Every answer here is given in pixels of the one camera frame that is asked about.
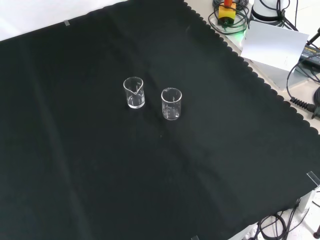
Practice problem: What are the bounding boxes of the clear glass beaker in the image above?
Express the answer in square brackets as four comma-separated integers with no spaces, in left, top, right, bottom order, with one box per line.
[160,87,183,121]
[122,76,146,110]

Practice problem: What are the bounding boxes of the black cloth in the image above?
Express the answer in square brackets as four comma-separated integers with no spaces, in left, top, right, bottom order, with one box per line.
[0,0,320,240]

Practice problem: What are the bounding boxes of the yellow stop button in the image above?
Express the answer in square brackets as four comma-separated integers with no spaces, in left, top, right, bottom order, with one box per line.
[217,0,237,27]

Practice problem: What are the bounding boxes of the pale board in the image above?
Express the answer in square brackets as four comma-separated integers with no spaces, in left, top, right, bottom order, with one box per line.
[240,20,310,73]

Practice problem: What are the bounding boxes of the black power adapter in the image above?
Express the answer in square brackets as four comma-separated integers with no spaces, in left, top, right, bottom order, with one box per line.
[299,43,320,62]

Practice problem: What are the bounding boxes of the grey base plate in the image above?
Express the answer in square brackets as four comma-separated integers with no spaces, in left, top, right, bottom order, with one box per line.
[246,57,320,92]

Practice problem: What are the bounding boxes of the black cable with ribbed plug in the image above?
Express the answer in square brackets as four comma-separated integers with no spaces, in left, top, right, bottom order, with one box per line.
[286,55,320,114]

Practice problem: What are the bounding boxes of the black cable bundle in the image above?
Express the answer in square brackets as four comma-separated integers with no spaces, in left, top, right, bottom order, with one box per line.
[256,204,310,240]

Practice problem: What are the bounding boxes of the grey metal bracket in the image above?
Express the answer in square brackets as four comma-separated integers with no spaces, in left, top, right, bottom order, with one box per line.
[296,186,320,237]

